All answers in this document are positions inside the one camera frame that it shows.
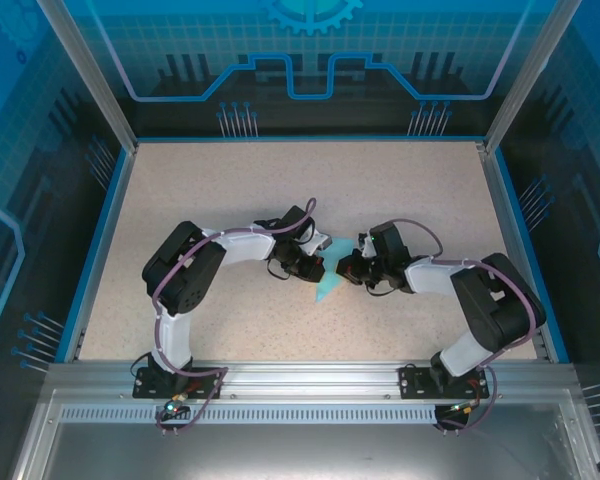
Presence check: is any steel sheet tray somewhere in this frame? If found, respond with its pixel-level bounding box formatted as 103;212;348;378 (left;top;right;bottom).
9;389;600;480

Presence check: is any connector board with green light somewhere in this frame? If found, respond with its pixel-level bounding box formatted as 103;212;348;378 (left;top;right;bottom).
154;397;190;420
437;399;484;419

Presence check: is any aluminium side rail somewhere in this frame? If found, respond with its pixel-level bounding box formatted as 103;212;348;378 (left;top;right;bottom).
62;142;141;364
478;141;556;362

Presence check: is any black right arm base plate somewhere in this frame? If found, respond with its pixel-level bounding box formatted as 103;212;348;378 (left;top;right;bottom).
397;363;495;401

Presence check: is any aluminium mounting rail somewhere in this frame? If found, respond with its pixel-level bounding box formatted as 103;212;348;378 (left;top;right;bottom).
47;358;577;402

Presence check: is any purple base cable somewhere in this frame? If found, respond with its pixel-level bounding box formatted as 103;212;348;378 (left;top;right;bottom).
154;366;230;434
432;359;497;434

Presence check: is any slotted metal cable duct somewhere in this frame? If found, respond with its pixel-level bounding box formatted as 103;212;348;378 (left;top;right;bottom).
59;403;444;427

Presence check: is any aluminium frame post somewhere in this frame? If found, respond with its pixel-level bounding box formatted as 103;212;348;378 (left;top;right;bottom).
36;0;140;154
481;0;584;154

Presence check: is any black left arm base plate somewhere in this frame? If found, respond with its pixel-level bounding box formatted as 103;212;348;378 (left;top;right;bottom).
132;366;225;401

